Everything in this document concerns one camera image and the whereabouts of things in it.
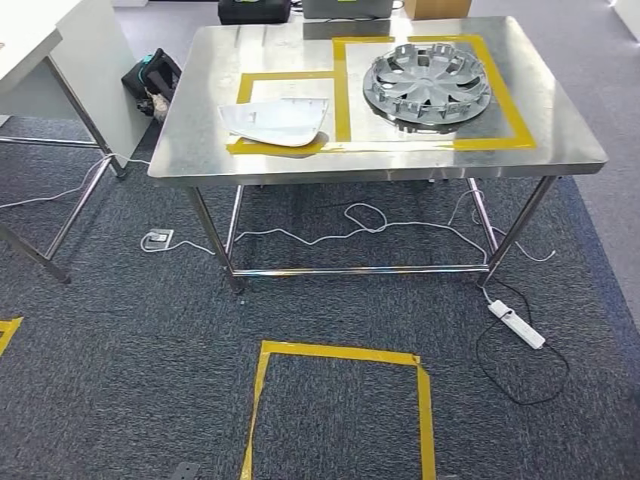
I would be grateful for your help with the white curved panel part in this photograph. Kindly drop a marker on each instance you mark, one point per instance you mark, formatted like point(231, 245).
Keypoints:
point(280, 126)

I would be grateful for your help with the stainless steel workbench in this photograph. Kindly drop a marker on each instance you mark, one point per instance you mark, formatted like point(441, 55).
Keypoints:
point(200, 132)

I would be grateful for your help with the grey plastic wheel hubcap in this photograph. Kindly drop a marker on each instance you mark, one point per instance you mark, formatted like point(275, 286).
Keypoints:
point(425, 83)

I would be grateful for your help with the metal floor socket box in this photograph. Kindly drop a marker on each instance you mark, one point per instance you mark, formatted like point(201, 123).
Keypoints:
point(160, 238)

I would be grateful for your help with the grey laptop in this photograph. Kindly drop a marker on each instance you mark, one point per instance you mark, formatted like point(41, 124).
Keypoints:
point(345, 9)

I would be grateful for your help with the black equipment case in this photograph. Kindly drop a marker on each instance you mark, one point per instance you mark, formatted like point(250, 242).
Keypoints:
point(255, 12)

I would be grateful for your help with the beige fluffy object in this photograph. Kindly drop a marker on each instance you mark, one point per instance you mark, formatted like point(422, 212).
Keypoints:
point(158, 107)

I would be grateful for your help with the black and teal bag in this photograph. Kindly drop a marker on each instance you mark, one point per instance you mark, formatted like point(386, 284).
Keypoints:
point(160, 73)

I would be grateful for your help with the white power strip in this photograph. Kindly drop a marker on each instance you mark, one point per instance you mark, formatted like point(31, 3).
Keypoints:
point(515, 324)

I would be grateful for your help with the brown cardboard box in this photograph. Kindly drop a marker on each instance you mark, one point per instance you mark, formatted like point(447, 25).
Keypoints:
point(438, 9)

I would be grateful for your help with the white desk with metal legs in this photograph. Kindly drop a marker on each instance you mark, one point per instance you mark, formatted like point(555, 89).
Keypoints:
point(100, 66)

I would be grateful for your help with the white low plinth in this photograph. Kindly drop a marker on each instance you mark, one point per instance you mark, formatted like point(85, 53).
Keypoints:
point(627, 16)

